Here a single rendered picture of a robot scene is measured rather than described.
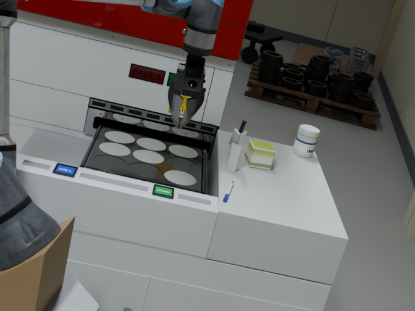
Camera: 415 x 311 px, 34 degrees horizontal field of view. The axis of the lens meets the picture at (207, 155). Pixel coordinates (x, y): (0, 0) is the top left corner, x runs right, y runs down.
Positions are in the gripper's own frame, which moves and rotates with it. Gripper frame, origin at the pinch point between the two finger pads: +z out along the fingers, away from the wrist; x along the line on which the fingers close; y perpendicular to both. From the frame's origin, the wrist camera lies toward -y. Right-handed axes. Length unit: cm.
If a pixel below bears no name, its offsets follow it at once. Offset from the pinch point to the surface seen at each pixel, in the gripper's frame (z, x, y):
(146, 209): 23.1, 3.4, -4.1
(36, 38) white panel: 2, 50, 58
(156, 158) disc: 25.7, 3.3, 36.8
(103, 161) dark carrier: 25.8, 18.6, 25.3
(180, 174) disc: 25.7, -4.9, 28.1
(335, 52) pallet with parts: 77, -166, 560
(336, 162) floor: 116, -136, 321
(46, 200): 26.8, 28.9, -4.1
